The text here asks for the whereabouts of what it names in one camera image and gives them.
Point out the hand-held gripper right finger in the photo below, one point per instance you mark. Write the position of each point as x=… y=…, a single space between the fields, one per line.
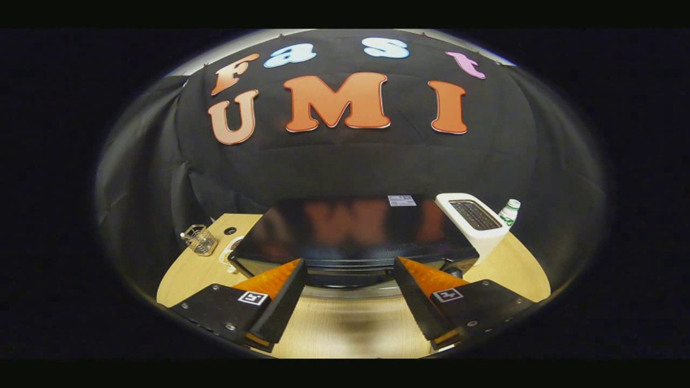
x=418 y=304

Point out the black toaster oven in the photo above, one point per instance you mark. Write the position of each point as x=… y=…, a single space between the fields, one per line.
x=350 y=226

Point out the white drink bottle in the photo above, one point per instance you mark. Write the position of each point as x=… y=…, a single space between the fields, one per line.
x=509 y=213

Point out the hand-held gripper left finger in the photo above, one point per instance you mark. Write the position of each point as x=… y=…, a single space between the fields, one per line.
x=283 y=307

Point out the white toaster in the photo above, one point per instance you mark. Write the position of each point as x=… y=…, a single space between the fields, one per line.
x=485 y=242

